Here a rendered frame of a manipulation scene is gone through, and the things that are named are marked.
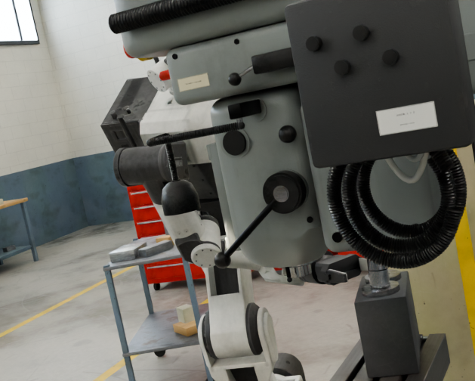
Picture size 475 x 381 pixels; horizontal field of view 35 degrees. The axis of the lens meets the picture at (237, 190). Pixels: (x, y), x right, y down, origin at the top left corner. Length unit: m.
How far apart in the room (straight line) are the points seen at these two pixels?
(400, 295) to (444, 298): 1.45
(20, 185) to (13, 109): 1.20
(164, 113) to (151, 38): 0.58
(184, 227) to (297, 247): 0.60
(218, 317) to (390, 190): 0.97
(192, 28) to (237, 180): 0.27
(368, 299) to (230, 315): 0.45
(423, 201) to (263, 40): 0.36
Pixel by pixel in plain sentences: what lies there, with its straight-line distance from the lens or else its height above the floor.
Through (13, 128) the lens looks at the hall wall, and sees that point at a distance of 12.07.
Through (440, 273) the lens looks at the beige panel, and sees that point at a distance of 3.17.
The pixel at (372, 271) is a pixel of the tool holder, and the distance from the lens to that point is 1.78.
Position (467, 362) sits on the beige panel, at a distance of 3.28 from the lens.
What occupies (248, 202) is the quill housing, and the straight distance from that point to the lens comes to 1.30.
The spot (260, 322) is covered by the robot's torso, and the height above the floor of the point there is 1.03.
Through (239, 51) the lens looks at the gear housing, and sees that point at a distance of 1.25.
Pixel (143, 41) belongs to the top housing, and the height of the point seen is 1.75.
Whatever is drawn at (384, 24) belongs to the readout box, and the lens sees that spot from 0.92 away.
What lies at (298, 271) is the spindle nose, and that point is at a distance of 1.38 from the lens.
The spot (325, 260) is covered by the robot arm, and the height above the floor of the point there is 1.18.
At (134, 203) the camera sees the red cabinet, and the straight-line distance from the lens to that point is 7.02.
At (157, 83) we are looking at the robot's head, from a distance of 1.86.
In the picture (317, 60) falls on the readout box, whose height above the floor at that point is 1.65.
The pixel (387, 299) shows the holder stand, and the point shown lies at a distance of 1.75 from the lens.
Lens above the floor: 1.62
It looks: 7 degrees down
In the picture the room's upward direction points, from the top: 11 degrees counter-clockwise
